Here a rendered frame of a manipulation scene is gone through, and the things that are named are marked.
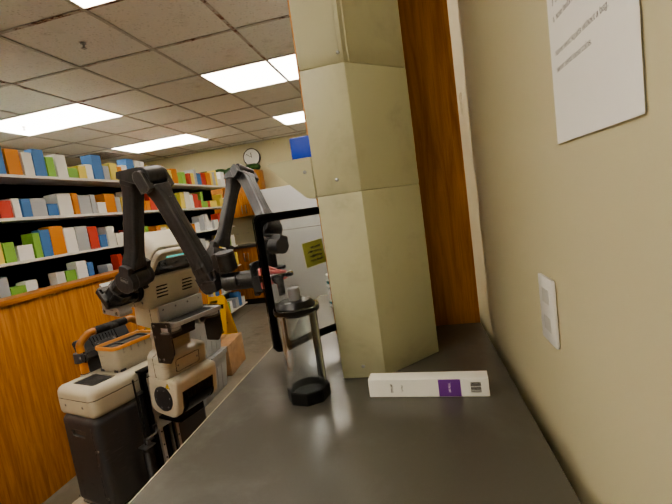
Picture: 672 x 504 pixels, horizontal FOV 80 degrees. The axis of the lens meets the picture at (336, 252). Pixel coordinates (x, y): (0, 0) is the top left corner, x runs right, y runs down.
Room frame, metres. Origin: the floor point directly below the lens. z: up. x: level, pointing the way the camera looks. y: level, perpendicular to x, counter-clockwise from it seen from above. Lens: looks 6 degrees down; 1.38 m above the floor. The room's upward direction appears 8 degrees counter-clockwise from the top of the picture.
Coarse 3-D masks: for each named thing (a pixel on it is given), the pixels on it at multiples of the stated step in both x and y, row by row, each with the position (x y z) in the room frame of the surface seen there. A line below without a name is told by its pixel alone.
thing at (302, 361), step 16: (288, 320) 0.88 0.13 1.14; (304, 320) 0.88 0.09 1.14; (288, 336) 0.88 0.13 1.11; (304, 336) 0.88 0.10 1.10; (288, 352) 0.88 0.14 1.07; (304, 352) 0.87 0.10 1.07; (320, 352) 0.90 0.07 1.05; (288, 368) 0.89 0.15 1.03; (304, 368) 0.87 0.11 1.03; (320, 368) 0.89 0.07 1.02; (304, 384) 0.87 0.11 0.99; (320, 384) 0.89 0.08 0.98
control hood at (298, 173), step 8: (288, 160) 1.01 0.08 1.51; (296, 160) 1.00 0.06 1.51; (304, 160) 0.99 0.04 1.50; (272, 168) 1.01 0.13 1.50; (280, 168) 1.01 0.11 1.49; (288, 168) 1.00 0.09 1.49; (296, 168) 1.00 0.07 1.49; (304, 168) 0.99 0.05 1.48; (312, 168) 0.99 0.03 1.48; (280, 176) 1.01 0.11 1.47; (288, 176) 1.00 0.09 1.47; (296, 176) 1.00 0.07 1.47; (304, 176) 1.00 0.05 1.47; (312, 176) 0.99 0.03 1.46; (296, 184) 1.00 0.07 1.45; (304, 184) 1.00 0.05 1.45; (312, 184) 0.99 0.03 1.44; (304, 192) 1.00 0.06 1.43; (312, 192) 0.99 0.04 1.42
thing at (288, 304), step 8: (288, 288) 0.91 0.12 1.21; (296, 288) 0.91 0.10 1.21; (288, 296) 0.91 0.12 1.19; (296, 296) 0.91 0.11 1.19; (304, 296) 0.94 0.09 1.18; (280, 304) 0.90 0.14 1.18; (288, 304) 0.88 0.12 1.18; (296, 304) 0.88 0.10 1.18; (304, 304) 0.89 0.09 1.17; (312, 304) 0.90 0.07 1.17
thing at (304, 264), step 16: (272, 224) 1.14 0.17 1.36; (288, 224) 1.17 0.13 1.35; (304, 224) 1.21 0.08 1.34; (320, 224) 1.24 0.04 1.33; (256, 240) 1.11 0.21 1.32; (272, 240) 1.14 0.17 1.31; (288, 240) 1.17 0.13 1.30; (304, 240) 1.20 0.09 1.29; (320, 240) 1.24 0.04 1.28; (272, 256) 1.13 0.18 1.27; (288, 256) 1.16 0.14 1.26; (304, 256) 1.20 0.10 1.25; (320, 256) 1.23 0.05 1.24; (272, 272) 1.13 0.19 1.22; (288, 272) 1.16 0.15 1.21; (304, 272) 1.19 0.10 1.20; (320, 272) 1.23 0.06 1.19; (272, 288) 1.12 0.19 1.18; (304, 288) 1.19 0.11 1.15; (320, 288) 1.22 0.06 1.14; (320, 304) 1.22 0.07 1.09; (320, 320) 1.21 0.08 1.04; (272, 336) 1.11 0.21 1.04
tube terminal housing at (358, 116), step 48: (336, 96) 0.97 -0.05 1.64; (384, 96) 1.03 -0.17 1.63; (336, 144) 0.98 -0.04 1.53; (384, 144) 1.02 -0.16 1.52; (336, 192) 0.98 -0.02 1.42; (384, 192) 1.01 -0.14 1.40; (336, 240) 0.98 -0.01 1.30; (384, 240) 1.00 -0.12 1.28; (336, 288) 0.99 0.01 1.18; (384, 288) 0.99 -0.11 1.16; (384, 336) 0.98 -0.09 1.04; (432, 336) 1.07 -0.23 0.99
